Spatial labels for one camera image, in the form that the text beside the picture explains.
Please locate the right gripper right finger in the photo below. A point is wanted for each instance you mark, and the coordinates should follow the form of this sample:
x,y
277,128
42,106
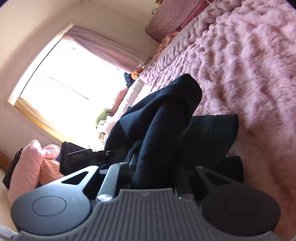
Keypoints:
x,y
226,204

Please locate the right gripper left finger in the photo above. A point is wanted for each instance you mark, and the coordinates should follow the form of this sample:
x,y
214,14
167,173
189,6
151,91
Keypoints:
x,y
64,204

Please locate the black pants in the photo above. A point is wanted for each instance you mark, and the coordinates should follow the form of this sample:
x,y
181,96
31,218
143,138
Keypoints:
x,y
164,133

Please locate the pink floral bedsheet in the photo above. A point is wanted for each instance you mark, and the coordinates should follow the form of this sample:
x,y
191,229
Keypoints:
x,y
49,171

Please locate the pink puffy jacket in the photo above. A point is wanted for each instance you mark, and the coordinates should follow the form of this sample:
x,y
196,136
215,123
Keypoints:
x,y
25,176

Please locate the green plush toy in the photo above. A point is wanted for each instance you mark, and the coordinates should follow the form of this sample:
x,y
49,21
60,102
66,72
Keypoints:
x,y
102,116

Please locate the grey white pillow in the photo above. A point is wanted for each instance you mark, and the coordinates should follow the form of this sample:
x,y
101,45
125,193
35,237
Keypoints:
x,y
125,99

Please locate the navy patterned cloth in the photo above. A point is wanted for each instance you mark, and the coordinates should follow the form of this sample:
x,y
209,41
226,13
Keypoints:
x,y
128,79

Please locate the orange plush toy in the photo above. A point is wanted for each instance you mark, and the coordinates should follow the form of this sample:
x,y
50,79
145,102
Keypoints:
x,y
136,73

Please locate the pink fluffy blanket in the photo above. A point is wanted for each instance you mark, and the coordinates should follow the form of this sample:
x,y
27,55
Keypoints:
x,y
242,54

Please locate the pink window curtain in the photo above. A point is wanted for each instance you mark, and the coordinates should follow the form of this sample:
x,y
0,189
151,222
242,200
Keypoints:
x,y
112,52

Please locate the black bag with strap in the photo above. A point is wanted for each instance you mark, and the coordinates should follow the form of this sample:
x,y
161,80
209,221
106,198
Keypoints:
x,y
74,158

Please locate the white window frame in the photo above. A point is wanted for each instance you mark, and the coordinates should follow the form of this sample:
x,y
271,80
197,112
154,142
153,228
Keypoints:
x,y
63,91

